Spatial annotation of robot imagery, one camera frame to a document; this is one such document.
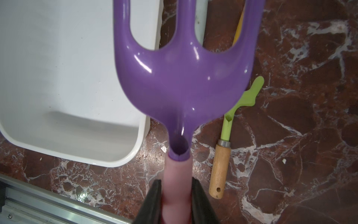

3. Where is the dark teal rake yellow handle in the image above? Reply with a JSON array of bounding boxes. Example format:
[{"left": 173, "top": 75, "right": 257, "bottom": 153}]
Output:
[{"left": 232, "top": 8, "right": 245, "bottom": 46}]

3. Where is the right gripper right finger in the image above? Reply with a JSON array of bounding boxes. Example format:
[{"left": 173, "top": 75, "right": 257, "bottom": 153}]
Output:
[{"left": 191, "top": 177, "right": 220, "bottom": 224}]

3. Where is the white plastic storage box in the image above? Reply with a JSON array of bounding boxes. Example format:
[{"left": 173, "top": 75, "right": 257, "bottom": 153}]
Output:
[{"left": 1, "top": 1, "right": 150, "bottom": 167}]

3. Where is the green rake wooden handle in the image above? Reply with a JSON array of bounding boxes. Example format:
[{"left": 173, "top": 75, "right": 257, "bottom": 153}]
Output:
[{"left": 208, "top": 76, "right": 264, "bottom": 199}]

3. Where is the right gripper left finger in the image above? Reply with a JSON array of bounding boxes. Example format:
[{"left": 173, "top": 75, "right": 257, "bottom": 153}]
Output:
[{"left": 132, "top": 180, "right": 162, "bottom": 224}]

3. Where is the light blue rake pale handle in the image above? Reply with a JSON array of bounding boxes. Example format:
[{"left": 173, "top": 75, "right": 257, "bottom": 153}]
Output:
[{"left": 195, "top": 0, "right": 208, "bottom": 45}]

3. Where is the aluminium front rail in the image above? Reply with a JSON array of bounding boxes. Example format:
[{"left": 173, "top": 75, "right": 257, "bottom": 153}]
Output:
[{"left": 1, "top": 175, "right": 132, "bottom": 224}]

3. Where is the purple rake pink handle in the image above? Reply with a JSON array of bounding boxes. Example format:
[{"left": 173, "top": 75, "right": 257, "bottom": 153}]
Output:
[{"left": 113, "top": 1, "right": 265, "bottom": 224}]

